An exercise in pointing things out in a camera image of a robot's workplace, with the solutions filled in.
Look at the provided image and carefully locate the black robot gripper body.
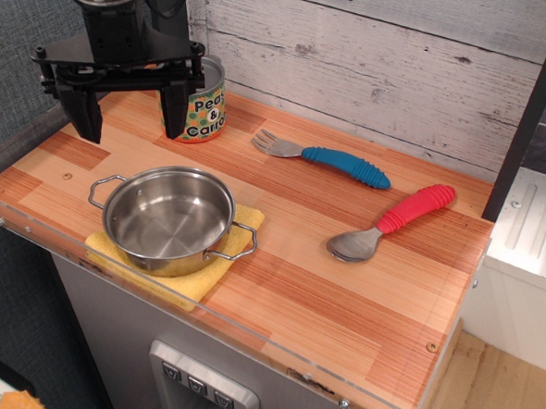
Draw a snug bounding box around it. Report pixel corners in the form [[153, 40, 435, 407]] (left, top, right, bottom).
[[31, 0, 205, 104]]

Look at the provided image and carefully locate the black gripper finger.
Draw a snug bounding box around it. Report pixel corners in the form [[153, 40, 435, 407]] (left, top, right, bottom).
[[59, 88, 103, 143], [160, 81, 190, 139]]

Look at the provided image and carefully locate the blue handled metal fork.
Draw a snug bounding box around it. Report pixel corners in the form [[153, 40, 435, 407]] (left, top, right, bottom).
[[251, 129, 391, 190]]

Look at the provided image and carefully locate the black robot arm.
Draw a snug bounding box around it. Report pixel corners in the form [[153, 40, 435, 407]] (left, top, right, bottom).
[[31, 0, 205, 143]]

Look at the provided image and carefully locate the peas and carrots can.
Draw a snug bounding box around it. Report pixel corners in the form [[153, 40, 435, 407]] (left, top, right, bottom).
[[156, 55, 227, 144]]

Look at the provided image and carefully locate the stainless steel pot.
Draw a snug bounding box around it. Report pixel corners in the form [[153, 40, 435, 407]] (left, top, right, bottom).
[[88, 166, 237, 277]]

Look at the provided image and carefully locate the yellow cloth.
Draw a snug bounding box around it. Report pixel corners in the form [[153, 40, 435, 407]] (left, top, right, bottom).
[[85, 204, 265, 312]]

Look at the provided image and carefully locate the grey toy fridge cabinet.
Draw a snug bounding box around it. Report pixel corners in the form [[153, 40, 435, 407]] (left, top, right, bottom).
[[53, 255, 342, 409]]

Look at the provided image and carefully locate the silver dispenser panel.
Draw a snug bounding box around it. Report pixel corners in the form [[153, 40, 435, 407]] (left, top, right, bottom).
[[149, 341, 260, 409]]

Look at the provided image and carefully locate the clear acrylic edge guard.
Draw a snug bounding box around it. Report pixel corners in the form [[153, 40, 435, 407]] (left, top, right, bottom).
[[0, 186, 492, 409]]

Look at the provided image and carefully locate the orange object bottom left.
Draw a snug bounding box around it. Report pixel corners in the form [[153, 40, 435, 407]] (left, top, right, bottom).
[[0, 390, 46, 409]]

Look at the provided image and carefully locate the white toy sink unit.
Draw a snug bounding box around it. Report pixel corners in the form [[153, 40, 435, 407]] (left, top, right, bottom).
[[455, 61, 546, 376]]

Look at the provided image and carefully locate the black left vertical post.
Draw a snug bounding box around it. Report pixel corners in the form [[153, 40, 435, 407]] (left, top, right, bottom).
[[149, 0, 190, 40]]

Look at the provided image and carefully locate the black vertical post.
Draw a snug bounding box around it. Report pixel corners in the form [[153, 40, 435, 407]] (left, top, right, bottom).
[[149, 0, 190, 40], [482, 57, 546, 223]]

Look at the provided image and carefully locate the red handled metal spoon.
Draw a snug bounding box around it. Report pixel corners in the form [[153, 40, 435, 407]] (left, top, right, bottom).
[[326, 184, 455, 263]]

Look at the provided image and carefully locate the black right vertical post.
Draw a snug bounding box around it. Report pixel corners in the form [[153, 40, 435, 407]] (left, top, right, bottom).
[[482, 57, 546, 223]]

